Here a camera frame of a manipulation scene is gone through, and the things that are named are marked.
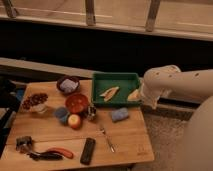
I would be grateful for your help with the white robot body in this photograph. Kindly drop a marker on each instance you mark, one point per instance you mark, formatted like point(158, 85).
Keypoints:
point(195, 152)

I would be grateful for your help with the dark bowl with white cloth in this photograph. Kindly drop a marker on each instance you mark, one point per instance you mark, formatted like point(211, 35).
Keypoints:
point(68, 84)

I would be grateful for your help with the red wooden bowl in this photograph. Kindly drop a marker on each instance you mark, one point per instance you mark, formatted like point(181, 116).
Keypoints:
point(76, 103)

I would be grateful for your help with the silver metal fork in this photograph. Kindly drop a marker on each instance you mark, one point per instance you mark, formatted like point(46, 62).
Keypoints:
point(102, 129)

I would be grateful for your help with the small metal cup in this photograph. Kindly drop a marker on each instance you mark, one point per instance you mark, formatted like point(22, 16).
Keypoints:
point(91, 113)

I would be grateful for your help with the green plastic tray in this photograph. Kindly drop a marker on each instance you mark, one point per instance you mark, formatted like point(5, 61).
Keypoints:
point(127, 82)

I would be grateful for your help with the black handled metal tool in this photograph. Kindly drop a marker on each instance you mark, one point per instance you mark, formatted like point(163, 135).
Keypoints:
point(24, 145)

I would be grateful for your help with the black remote control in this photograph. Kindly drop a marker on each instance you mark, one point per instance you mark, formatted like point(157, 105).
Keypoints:
point(88, 150)

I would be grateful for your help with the wooden board table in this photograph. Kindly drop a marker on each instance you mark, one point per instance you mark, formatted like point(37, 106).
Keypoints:
point(129, 137)

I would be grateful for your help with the red handled tool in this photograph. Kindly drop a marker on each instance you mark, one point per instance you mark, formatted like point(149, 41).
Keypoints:
point(66, 153)

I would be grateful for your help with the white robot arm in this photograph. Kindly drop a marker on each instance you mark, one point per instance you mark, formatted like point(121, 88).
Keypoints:
point(164, 80)

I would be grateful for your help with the red yellow apple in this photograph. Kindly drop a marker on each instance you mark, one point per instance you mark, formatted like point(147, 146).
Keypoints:
point(74, 121)

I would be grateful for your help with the glass bowl of nuts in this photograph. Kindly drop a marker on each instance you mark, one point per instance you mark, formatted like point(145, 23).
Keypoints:
point(36, 103)

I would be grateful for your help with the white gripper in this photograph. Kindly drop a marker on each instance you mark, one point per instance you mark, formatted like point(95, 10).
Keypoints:
point(148, 96)

